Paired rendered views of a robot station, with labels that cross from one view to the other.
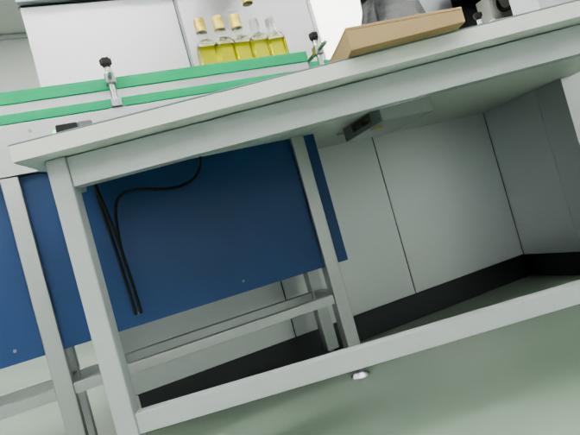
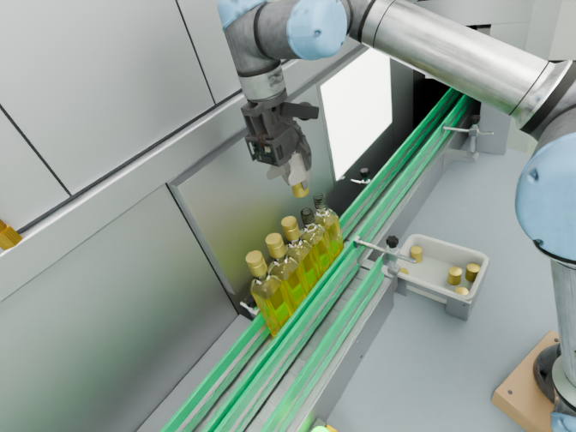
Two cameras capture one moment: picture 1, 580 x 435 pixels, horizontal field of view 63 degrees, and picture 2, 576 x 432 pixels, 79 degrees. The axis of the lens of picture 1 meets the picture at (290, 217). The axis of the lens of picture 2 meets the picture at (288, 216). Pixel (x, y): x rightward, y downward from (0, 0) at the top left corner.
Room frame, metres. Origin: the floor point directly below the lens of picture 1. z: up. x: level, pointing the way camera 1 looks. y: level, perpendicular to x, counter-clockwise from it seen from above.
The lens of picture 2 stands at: (0.96, 0.21, 1.64)
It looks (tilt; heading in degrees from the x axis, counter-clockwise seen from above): 39 degrees down; 339
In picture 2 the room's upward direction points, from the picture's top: 17 degrees counter-clockwise
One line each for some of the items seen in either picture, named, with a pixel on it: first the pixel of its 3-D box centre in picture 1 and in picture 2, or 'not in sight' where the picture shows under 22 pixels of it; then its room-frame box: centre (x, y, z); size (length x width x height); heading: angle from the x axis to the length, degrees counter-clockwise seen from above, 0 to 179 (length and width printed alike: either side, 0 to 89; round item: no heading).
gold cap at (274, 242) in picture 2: (218, 23); (275, 245); (1.48, 0.06, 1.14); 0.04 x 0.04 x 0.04
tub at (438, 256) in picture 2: not in sight; (437, 272); (1.39, -0.35, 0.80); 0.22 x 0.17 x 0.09; 20
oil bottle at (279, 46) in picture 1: (281, 64); (328, 242); (1.54, -0.11, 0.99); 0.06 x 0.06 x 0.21; 20
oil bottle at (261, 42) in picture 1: (265, 66); (318, 256); (1.52, -0.05, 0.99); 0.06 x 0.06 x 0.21; 20
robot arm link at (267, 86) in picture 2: not in sight; (264, 81); (1.51, -0.03, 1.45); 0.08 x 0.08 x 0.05
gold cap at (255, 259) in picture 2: (199, 26); (256, 263); (1.46, 0.11, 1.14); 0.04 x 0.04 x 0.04
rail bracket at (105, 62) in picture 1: (110, 80); not in sight; (1.19, 0.34, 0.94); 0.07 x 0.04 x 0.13; 20
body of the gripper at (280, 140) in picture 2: not in sight; (272, 127); (1.51, -0.03, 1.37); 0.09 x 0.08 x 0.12; 110
